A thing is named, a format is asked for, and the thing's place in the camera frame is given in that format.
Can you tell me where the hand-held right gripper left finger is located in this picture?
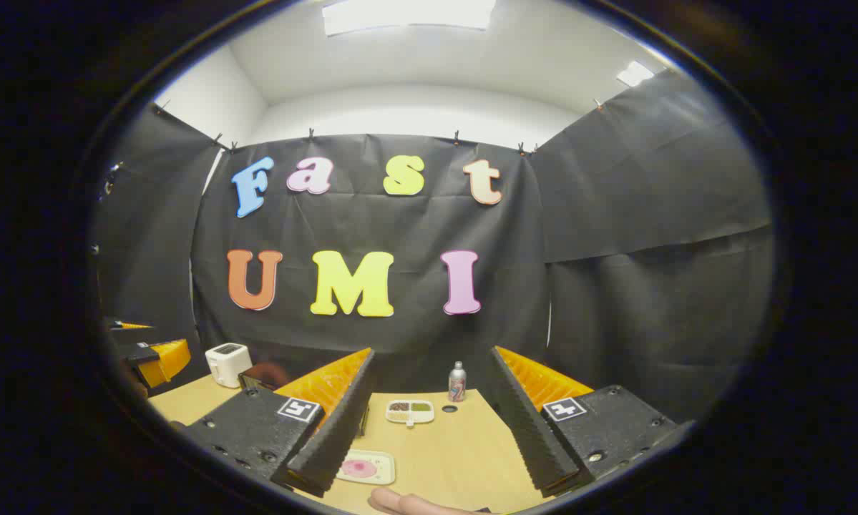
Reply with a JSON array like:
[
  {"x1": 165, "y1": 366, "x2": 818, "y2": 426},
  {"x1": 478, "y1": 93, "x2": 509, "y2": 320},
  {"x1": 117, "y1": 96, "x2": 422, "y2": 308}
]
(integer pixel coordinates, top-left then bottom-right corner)
[{"x1": 184, "y1": 347, "x2": 378, "y2": 499}]

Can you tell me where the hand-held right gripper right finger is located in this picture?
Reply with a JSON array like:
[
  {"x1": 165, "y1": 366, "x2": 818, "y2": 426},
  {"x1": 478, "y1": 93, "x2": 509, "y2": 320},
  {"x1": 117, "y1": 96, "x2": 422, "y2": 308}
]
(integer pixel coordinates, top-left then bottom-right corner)
[{"x1": 480, "y1": 345, "x2": 694, "y2": 499}]

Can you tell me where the plate with pink food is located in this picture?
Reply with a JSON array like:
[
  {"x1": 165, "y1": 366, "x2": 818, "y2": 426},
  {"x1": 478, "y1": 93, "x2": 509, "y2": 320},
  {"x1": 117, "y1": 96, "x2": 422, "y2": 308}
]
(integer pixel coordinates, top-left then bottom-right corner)
[{"x1": 336, "y1": 449, "x2": 396, "y2": 486}]

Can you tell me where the divided white dish of beans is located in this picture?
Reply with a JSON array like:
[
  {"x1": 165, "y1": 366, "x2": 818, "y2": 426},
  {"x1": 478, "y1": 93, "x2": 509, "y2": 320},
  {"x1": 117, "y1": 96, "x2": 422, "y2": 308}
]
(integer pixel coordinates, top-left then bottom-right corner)
[{"x1": 386, "y1": 399, "x2": 435, "y2": 428}]

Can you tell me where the white toaster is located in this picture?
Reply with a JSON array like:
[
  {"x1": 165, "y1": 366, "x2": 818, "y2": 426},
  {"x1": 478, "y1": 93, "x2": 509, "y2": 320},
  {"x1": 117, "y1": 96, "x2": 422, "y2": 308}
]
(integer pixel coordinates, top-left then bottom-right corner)
[{"x1": 205, "y1": 343, "x2": 253, "y2": 388}]

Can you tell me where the black backdrop cloth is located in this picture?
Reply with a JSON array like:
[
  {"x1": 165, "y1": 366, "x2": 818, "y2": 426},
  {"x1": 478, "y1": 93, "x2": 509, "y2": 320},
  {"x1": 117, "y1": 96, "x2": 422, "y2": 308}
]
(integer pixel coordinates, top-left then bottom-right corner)
[{"x1": 92, "y1": 68, "x2": 776, "y2": 430}]

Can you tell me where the small ceiling light panel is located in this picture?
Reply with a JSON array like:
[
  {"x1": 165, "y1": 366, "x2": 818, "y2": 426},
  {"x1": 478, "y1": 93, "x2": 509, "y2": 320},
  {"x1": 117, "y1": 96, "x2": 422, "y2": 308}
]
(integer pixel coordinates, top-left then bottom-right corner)
[{"x1": 616, "y1": 61, "x2": 655, "y2": 88}]

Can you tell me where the large ceiling light panel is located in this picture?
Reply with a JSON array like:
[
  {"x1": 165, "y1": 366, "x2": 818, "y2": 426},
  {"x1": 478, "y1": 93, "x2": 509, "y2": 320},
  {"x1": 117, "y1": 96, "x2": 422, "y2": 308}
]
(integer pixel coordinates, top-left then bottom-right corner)
[{"x1": 321, "y1": 0, "x2": 497, "y2": 36}]

